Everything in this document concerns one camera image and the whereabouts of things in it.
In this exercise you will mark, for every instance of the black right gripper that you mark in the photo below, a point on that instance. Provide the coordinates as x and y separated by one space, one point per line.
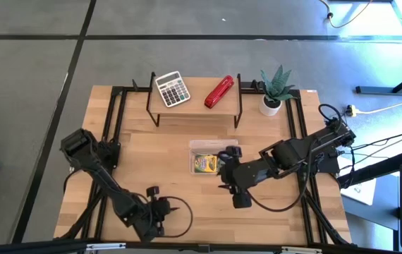
247 174

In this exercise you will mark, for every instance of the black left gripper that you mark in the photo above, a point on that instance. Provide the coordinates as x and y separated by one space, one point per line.
157 211

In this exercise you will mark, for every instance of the green yellow crayon box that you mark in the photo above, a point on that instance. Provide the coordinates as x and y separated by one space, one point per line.
205 164

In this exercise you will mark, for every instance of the clear plastic pencil box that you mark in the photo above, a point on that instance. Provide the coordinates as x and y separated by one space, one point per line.
201 144

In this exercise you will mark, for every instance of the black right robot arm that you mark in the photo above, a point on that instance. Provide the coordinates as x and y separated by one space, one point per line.
292 151

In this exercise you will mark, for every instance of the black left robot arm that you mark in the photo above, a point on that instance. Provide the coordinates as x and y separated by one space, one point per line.
98 173

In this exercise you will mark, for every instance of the white round plant pot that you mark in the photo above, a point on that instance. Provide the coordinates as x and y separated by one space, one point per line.
267 109

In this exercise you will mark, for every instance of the red stapler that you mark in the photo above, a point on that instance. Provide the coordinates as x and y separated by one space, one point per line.
219 91

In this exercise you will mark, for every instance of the grey desk calculator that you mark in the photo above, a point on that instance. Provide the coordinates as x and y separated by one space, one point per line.
173 89

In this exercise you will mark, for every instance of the green snake plant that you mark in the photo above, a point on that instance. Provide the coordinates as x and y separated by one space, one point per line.
276 86

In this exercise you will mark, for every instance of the yellow power plug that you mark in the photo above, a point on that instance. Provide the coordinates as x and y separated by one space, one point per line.
352 110

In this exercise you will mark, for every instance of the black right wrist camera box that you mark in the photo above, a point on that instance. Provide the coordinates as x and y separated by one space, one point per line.
242 202

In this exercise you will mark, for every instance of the silver aluminium extrusion post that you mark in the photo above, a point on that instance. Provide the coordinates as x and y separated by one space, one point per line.
106 246

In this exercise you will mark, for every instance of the black table frame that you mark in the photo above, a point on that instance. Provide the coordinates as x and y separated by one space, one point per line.
120 106

